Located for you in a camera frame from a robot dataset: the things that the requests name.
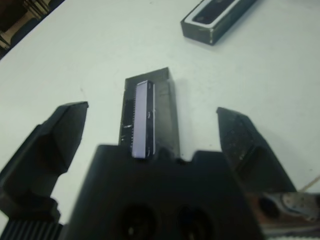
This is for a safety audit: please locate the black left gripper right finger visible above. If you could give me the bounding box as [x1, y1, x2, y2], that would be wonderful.
[216, 106, 298, 194]

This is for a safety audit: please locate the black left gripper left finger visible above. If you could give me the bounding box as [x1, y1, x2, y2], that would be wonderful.
[0, 101, 90, 221]

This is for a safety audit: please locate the glossy black box lid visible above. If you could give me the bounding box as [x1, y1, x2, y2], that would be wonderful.
[117, 66, 181, 161]

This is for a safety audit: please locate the black box base white insert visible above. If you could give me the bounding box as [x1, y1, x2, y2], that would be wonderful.
[180, 0, 258, 47]

